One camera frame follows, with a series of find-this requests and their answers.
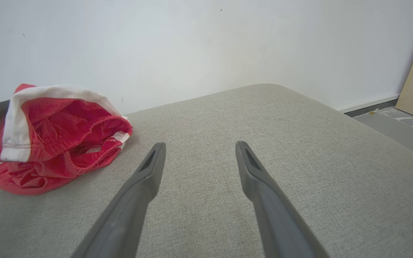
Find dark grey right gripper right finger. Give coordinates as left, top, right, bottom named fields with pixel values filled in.
left=235, top=141, right=331, bottom=258

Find white and dark baseboard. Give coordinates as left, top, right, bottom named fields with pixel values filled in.
left=339, top=94, right=401, bottom=118

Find red shorts with white stripe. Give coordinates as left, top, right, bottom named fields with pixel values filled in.
left=0, top=83, right=133, bottom=196

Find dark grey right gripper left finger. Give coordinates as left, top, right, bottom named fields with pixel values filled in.
left=71, top=142, right=166, bottom=258

